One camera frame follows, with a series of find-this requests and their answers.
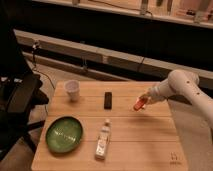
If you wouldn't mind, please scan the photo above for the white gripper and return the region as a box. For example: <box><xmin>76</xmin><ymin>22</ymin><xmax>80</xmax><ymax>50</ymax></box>
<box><xmin>139</xmin><ymin>85</ymin><xmax>166</xmax><ymax>105</ymax></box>

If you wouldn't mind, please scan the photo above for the red pepper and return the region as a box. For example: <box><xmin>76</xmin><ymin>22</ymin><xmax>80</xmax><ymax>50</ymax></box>
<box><xmin>133</xmin><ymin>99</ymin><xmax>146</xmax><ymax>111</ymax></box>

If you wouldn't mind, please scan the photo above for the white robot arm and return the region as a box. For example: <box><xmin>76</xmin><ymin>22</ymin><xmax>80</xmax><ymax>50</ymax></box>
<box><xmin>139</xmin><ymin>69</ymin><xmax>213</xmax><ymax>130</ymax></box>

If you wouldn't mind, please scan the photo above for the black rectangular block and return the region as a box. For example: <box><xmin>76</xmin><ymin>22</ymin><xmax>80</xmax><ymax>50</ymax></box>
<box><xmin>104</xmin><ymin>92</ymin><xmax>112</xmax><ymax>109</ymax></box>

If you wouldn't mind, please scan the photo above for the clear plastic bottle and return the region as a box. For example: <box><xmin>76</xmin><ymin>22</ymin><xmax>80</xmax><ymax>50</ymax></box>
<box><xmin>95</xmin><ymin>119</ymin><xmax>111</xmax><ymax>159</ymax></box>

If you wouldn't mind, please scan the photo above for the white paper cup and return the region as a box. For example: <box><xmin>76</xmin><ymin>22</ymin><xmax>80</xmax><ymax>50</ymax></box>
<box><xmin>64</xmin><ymin>80</ymin><xmax>80</xmax><ymax>102</ymax></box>

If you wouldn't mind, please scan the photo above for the green plate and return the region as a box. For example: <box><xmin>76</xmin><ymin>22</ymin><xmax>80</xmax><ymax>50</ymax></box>
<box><xmin>45</xmin><ymin>116</ymin><xmax>83</xmax><ymax>153</ymax></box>

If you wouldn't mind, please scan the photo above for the black office chair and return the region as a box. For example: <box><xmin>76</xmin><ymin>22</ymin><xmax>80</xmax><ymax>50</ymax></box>
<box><xmin>0</xmin><ymin>29</ymin><xmax>49</xmax><ymax>161</ymax></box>

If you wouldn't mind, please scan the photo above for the black cable on floor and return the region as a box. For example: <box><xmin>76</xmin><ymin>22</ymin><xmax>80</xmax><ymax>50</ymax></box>
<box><xmin>30</xmin><ymin>40</ymin><xmax>57</xmax><ymax>91</ymax></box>

